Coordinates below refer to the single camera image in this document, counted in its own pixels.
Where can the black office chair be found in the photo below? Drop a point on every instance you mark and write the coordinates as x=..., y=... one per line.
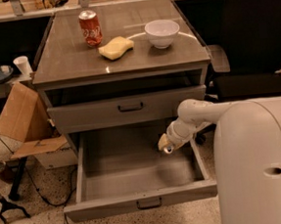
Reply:
x=244, y=40

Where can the white bowl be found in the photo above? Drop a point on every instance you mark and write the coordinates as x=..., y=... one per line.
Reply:
x=161, y=33

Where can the red coca-cola can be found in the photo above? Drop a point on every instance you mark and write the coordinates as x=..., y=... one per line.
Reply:
x=90, y=27

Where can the grey upper drawer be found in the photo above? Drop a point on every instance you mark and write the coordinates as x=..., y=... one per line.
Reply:
x=122, y=110

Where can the grey open lower drawer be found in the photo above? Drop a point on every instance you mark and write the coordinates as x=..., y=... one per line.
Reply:
x=121, y=169

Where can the yellow sponge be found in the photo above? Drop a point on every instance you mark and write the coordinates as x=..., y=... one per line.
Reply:
x=116, y=48

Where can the grey drawer cabinet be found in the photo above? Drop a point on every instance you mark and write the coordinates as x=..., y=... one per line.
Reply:
x=70, y=72

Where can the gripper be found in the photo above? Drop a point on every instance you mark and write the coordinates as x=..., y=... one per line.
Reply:
x=176, y=134

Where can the brown cardboard box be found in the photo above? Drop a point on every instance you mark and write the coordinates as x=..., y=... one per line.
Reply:
x=24, y=118

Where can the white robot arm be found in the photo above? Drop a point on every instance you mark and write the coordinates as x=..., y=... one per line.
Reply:
x=247, y=154

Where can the black metal stand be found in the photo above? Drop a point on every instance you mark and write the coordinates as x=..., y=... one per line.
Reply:
x=6, y=206

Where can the blue silver redbull can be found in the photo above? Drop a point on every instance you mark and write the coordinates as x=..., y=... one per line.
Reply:
x=168, y=149

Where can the grey side shelf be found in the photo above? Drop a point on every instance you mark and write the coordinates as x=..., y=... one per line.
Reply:
x=6, y=87

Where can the white paper cup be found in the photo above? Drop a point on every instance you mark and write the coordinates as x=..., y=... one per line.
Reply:
x=23, y=65

